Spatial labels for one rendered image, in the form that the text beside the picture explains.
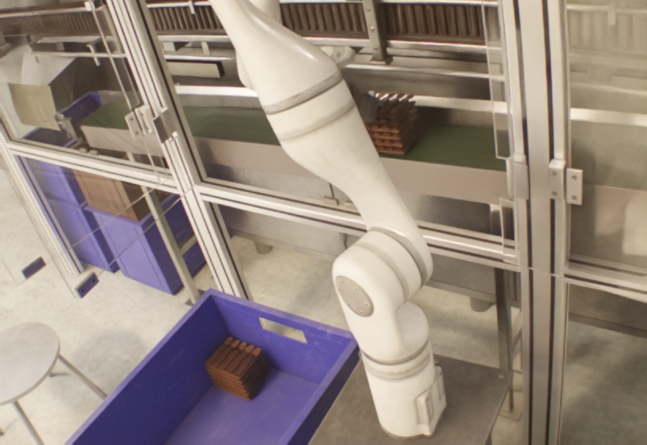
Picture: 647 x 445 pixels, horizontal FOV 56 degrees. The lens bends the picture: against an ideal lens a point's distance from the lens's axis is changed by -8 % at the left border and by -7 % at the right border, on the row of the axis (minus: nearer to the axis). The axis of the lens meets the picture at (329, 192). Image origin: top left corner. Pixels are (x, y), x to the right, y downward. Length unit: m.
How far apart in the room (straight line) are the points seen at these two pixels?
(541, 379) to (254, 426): 0.61
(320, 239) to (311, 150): 1.24
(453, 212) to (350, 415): 0.73
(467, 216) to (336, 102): 0.94
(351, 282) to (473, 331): 1.11
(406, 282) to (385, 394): 0.19
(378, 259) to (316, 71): 0.22
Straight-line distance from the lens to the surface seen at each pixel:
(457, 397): 0.98
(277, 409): 1.46
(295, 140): 0.67
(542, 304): 1.19
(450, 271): 1.72
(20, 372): 1.85
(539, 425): 1.49
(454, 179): 1.18
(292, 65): 0.65
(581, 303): 1.63
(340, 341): 1.28
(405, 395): 0.86
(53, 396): 2.11
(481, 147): 1.22
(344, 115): 0.67
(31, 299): 2.55
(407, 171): 1.21
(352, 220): 1.26
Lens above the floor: 1.34
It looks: 33 degrees down
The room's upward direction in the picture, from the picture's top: 14 degrees counter-clockwise
